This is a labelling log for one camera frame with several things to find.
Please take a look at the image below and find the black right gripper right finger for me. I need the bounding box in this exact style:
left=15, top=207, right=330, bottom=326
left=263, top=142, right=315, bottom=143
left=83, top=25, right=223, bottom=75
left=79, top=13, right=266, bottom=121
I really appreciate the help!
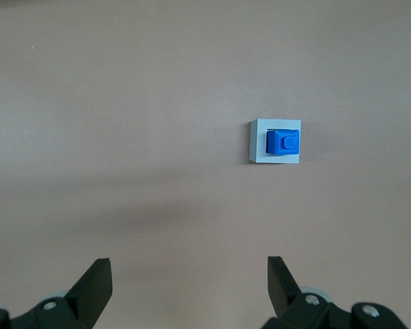
left=259, top=255, right=408, bottom=329

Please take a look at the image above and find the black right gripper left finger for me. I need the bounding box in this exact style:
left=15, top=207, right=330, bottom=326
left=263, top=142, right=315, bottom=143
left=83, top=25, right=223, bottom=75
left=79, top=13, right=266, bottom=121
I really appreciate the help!
left=0, top=258, right=114, bottom=329

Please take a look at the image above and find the blue plastic part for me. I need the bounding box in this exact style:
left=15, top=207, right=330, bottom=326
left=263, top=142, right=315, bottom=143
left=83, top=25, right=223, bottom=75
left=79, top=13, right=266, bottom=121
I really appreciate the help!
left=265, top=128, right=301, bottom=156

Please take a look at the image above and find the gray square base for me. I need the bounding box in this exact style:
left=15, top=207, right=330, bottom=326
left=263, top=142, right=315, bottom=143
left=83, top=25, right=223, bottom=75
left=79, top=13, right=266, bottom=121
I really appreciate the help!
left=249, top=118, right=302, bottom=165

